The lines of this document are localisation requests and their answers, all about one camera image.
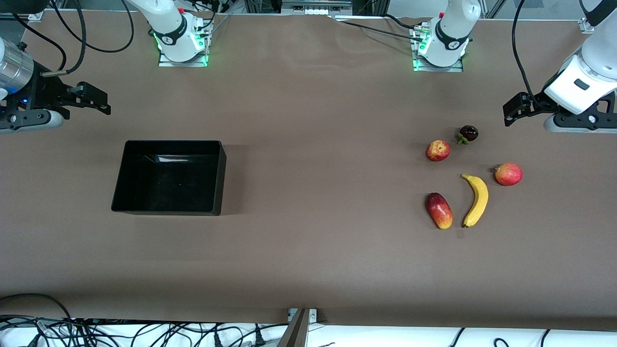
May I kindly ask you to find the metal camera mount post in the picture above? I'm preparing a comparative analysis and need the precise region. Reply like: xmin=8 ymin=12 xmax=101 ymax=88
xmin=277 ymin=307 xmax=319 ymax=347

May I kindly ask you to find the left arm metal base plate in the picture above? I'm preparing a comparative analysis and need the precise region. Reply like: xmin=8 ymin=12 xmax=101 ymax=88
xmin=412 ymin=27 xmax=464 ymax=73

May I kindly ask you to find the red yellow mango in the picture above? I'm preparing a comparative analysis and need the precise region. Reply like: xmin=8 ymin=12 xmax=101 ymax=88
xmin=425 ymin=192 xmax=454 ymax=230

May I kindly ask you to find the tangled black cable bundle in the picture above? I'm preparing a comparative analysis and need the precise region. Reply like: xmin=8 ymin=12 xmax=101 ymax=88
xmin=0 ymin=293 xmax=290 ymax=347

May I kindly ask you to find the black plastic box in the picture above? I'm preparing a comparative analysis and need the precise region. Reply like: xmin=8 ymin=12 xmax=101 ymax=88
xmin=111 ymin=140 xmax=227 ymax=216

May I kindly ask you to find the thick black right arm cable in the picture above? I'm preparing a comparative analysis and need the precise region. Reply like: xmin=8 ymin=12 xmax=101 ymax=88
xmin=41 ymin=0 xmax=134 ymax=78

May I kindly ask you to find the dark purple mangosteen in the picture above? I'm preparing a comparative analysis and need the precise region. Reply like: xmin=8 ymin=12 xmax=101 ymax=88
xmin=456 ymin=125 xmax=479 ymax=145

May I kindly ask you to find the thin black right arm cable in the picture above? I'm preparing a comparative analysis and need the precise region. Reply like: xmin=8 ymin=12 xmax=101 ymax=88
xmin=12 ymin=13 xmax=67 ymax=73

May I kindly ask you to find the yellow banana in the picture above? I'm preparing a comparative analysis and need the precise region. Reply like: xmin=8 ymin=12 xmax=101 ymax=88
xmin=460 ymin=173 xmax=489 ymax=228

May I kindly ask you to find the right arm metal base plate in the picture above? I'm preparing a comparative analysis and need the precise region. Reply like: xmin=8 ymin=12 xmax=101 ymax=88
xmin=158 ymin=17 xmax=209 ymax=67

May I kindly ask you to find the red yellow apple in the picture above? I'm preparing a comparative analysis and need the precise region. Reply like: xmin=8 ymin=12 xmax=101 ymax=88
xmin=425 ymin=140 xmax=451 ymax=162

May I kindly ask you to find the long black table cable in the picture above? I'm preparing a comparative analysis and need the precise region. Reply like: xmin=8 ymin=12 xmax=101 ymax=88
xmin=337 ymin=19 xmax=425 ymax=44

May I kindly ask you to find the short black table cable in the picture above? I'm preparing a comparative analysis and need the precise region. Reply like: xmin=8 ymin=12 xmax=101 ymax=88
xmin=383 ymin=13 xmax=420 ymax=30

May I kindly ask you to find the red yellow peach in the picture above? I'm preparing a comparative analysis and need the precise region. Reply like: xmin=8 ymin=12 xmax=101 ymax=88
xmin=494 ymin=162 xmax=523 ymax=187

